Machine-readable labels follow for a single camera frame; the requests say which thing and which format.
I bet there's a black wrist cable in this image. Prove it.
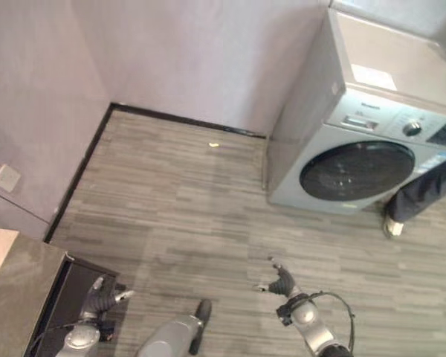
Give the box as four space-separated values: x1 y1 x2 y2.
300 291 357 354

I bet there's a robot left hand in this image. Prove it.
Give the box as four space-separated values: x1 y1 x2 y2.
79 275 136 321

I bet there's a white label on washer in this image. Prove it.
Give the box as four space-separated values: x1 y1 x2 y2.
350 63 398 91

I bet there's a silver front-load washing machine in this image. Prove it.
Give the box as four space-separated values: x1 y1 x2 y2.
266 7 446 217

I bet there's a white wall socket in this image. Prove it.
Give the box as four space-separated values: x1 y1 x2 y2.
0 164 22 193

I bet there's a person's shoe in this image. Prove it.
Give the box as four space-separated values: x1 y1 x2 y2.
383 215 405 239

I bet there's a person's leg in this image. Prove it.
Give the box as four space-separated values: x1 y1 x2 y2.
387 151 446 225

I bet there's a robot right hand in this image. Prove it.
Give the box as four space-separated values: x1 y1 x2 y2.
253 263 302 298

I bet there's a black skirting board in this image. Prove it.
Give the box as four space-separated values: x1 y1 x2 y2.
43 103 268 243

